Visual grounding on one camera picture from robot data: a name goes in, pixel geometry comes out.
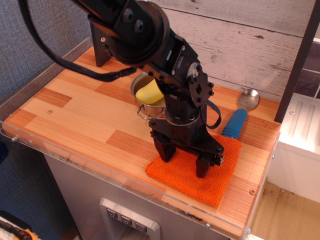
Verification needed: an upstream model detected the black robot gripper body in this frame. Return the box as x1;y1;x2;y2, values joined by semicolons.
148;109;225;166

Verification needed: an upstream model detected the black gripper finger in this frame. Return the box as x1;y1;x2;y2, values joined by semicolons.
153;138;176;162
196;155;212;178

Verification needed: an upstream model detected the orange towel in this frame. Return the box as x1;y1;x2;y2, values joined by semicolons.
145;135;242;208

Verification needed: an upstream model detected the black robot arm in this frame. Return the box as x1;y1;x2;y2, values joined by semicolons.
76;0;225;178

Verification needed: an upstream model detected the small steel pot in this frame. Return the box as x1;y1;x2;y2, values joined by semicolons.
130;72;166;120

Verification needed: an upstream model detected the yellow toy banana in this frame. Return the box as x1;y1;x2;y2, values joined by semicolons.
135;79;164;105

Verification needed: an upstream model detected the steel dispenser panel with buttons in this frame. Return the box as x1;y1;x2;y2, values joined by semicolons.
99;197;161;240

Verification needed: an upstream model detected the clear acrylic table guard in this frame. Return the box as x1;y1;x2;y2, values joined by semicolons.
0;36;281;236

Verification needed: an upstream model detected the orange object bottom left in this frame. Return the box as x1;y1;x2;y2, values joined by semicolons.
13;229;39;240

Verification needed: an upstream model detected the blue-handled metal spoon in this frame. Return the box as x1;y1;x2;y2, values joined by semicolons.
221;88;260;139

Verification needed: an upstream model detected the dark right shelf post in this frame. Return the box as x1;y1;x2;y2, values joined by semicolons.
274;0;320;123

